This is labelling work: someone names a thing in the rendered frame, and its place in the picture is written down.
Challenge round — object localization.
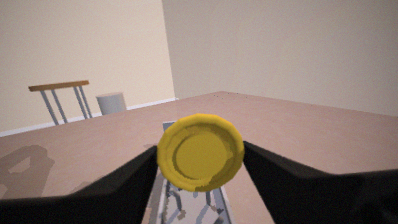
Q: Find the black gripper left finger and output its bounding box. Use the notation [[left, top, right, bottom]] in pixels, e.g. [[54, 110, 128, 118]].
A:
[[0, 145, 158, 224]]

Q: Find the grey dish rack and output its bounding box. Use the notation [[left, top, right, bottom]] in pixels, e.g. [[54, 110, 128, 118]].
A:
[[156, 178, 236, 224]]

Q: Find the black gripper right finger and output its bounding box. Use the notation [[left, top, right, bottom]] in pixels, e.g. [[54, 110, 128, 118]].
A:
[[243, 141, 398, 224]]

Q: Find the yellow round plate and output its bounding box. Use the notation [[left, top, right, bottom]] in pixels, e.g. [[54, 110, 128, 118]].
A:
[[157, 113, 245, 192]]

